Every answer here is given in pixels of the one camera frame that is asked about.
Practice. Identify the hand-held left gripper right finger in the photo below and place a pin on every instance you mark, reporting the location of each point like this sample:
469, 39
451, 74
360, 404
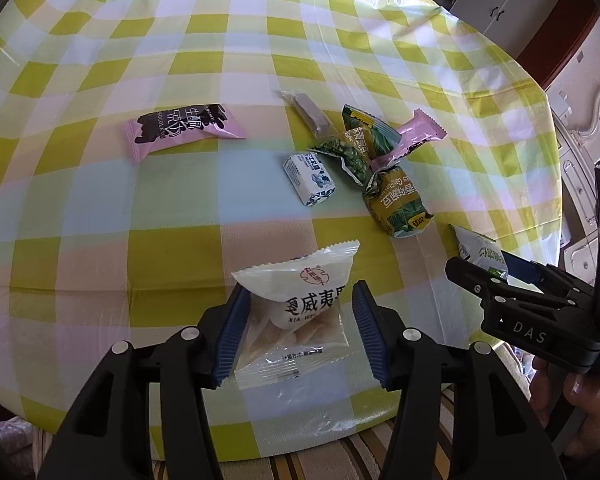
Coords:
367, 330

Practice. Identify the white cracker snack packet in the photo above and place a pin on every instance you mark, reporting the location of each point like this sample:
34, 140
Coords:
305, 305

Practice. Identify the white ornate cabinet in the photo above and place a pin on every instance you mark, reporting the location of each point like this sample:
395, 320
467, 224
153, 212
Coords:
580, 160

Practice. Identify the yellow-green checked tablecloth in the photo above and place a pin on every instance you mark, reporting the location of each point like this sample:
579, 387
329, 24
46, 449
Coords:
130, 235

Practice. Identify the white and green snack packet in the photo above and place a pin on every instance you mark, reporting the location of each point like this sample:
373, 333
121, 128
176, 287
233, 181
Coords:
480, 252

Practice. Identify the small white-blue candy packet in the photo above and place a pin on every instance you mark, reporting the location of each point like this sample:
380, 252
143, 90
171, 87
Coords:
307, 177

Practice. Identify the brown bar in clear wrapper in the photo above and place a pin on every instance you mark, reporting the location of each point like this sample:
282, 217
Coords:
310, 112

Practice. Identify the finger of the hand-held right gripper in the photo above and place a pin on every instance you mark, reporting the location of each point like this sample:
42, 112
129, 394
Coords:
475, 282
520, 265

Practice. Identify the striped rug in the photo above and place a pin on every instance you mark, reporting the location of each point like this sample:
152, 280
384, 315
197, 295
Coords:
305, 465

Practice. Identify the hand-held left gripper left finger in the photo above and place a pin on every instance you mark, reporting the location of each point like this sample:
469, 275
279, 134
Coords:
232, 330

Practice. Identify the person's right hand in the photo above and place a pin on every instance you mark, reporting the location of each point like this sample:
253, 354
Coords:
587, 395

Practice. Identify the green nut snack packet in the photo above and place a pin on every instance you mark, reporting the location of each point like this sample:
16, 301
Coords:
350, 157
375, 135
397, 205

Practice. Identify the pink and black chocolate packet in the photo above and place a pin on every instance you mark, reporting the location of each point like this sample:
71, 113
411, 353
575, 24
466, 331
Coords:
180, 130
415, 135

